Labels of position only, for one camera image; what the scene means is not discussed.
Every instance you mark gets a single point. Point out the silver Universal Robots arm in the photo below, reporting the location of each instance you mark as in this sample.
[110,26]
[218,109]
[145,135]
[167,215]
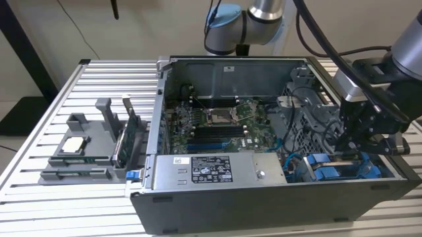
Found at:
[227,34]

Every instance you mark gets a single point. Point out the grey parts rack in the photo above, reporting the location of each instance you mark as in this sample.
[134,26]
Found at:
[95,148]

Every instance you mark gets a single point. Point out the black expansion slot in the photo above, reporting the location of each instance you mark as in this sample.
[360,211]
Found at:
[205,141]

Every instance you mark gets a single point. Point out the black wrist bracket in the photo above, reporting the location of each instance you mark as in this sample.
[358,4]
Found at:
[369,69]

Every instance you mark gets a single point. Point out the green RAM stick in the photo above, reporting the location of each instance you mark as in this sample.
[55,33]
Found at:
[78,172]
[82,161]

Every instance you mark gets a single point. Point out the silver CPU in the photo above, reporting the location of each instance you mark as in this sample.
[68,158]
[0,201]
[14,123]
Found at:
[74,145]

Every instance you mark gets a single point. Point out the CPU socket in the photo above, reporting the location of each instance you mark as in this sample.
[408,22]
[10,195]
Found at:
[219,116]

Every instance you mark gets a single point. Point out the blue port connector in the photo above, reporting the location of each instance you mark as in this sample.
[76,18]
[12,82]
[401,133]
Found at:
[131,175]

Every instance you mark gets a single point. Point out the black antenna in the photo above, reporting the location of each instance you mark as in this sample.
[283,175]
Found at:
[115,10]

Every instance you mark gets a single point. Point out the black open PC case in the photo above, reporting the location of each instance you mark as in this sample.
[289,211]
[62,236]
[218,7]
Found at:
[230,212]

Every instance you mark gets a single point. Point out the green graphics card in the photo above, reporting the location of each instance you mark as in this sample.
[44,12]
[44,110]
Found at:
[127,143]

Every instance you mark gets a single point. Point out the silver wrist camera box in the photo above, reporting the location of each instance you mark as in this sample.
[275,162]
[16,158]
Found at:
[346,89]

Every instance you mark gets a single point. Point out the blue expansion slot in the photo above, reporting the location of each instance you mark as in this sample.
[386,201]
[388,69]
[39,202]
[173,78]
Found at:
[207,147]

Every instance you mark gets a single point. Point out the silver power supply unit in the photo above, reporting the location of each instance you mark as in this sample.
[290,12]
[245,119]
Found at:
[243,170]

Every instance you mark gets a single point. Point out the green motherboard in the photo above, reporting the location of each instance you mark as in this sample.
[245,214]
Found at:
[257,133]

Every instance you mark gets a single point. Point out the blue disk carrier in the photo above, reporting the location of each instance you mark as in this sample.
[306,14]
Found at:
[326,174]

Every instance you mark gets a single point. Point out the grey metal disk bay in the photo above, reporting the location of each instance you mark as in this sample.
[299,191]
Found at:
[385,170]

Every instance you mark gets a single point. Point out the thin metal locking lever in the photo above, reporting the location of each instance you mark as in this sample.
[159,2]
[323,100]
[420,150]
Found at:
[201,103]

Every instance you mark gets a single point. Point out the grey metal drive cage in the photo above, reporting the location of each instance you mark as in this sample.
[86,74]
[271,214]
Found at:
[299,103]

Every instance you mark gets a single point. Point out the black RAM slot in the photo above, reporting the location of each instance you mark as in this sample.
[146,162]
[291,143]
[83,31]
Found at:
[221,137]
[221,134]
[221,128]

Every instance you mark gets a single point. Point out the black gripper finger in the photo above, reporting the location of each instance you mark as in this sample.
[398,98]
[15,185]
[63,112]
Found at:
[352,118]
[388,145]

